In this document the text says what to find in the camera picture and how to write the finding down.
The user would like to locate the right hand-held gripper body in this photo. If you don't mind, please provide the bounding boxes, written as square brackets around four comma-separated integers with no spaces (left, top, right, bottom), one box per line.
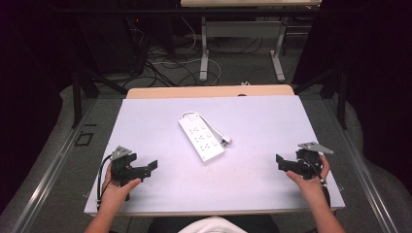
[295,141,335,181]

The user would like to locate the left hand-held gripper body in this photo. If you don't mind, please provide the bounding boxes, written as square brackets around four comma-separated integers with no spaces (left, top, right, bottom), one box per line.
[110,145,138,188]

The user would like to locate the person's right hand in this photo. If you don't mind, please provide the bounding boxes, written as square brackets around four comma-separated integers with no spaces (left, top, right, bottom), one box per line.
[286,154,331,202]

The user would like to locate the person's left hand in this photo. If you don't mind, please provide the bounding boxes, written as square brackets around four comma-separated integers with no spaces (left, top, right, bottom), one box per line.
[100,163,143,212]

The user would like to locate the white work mat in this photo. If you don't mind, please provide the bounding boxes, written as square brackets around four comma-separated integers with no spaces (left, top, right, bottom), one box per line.
[84,94,346,216]

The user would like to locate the white power strip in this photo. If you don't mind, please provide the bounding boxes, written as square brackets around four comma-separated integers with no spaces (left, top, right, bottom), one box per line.
[178,115,226,163]

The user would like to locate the person's dark trousers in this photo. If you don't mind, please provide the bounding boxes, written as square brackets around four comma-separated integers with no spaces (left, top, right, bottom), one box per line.
[147,214,281,233]

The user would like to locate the black metal stand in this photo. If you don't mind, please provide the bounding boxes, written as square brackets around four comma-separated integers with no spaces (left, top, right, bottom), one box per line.
[71,62,129,129]
[292,62,349,131]

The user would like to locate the wooden table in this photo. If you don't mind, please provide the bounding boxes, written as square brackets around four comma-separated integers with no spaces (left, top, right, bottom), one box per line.
[117,83,338,217]

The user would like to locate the person's white shirt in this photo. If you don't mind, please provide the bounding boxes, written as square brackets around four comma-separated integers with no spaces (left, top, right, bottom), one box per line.
[177,216,250,233]

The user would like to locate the dark curtain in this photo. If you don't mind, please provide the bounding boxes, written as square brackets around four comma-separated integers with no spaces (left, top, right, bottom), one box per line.
[291,0,412,195]
[0,0,86,215]

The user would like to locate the black computer tower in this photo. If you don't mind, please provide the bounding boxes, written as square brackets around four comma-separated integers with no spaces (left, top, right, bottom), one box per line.
[81,14,148,76]

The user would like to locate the white desk with metal legs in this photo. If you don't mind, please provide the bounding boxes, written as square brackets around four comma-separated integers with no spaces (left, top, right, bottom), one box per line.
[180,0,323,83]

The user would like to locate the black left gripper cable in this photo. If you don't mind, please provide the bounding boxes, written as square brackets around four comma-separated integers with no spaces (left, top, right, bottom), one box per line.
[95,153,114,209]

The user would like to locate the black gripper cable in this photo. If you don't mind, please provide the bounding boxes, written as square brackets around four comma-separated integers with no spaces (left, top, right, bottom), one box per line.
[95,153,114,209]
[309,158,332,210]

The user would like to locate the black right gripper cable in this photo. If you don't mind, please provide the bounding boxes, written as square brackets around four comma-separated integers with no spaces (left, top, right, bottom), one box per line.
[309,158,332,210]

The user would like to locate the black floor hatch frame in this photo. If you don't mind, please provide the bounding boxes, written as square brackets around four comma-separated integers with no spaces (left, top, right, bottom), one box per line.
[74,131,95,148]

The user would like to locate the aluminium floor rail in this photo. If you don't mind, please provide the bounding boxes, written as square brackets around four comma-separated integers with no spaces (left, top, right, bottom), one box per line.
[324,98,400,233]
[11,96,97,233]

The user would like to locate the white power strip cord with plug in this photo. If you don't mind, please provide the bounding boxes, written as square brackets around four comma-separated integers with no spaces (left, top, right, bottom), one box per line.
[180,111,233,147]

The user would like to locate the tangle of floor cables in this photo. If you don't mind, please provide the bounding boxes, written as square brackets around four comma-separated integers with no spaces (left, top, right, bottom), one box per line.
[127,16,270,89]

